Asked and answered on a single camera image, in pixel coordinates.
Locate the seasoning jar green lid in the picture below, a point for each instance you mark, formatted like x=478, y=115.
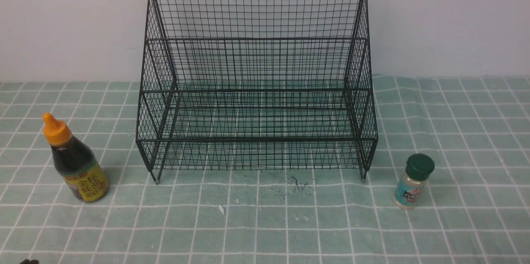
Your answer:
x=418, y=169

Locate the dark sauce bottle orange cap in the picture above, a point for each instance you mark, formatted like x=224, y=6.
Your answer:
x=74, y=161

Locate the green checked tablecloth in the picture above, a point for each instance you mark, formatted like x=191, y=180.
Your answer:
x=474, y=208

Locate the small white scrap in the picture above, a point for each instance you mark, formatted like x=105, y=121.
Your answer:
x=221, y=209

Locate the black object at bottom edge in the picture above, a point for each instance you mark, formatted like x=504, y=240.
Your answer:
x=30, y=261

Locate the black wire mesh shelf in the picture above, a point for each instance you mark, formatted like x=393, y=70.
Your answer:
x=256, y=85

